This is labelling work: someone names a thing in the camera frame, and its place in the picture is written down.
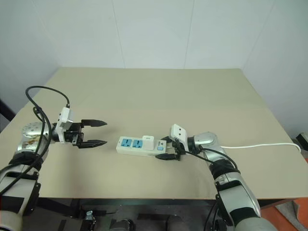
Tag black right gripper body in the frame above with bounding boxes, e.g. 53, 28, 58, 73
166, 140, 186, 161

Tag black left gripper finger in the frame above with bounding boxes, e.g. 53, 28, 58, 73
81, 118, 108, 128
77, 139, 108, 149

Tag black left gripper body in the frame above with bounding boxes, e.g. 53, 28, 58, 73
64, 122, 84, 147

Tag white power strip blue sockets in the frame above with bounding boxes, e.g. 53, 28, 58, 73
116, 135, 169, 158

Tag white charger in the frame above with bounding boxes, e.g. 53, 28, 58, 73
141, 135, 155, 151

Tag dark object beside table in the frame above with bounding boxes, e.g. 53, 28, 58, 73
0, 95, 16, 132

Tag black box beside table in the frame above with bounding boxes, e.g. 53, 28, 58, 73
295, 131, 308, 152

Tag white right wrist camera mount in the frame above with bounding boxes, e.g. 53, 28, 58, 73
169, 123, 189, 145

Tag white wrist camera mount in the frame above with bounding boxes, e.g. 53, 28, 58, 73
169, 123, 189, 145
55, 107, 74, 144

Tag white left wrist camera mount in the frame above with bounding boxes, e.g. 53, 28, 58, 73
55, 107, 74, 144

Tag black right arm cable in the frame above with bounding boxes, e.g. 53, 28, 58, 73
178, 144, 242, 231

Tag black table frame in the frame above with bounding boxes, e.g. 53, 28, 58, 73
33, 192, 218, 231

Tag white power strip cord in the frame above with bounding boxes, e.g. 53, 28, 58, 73
220, 142, 302, 153

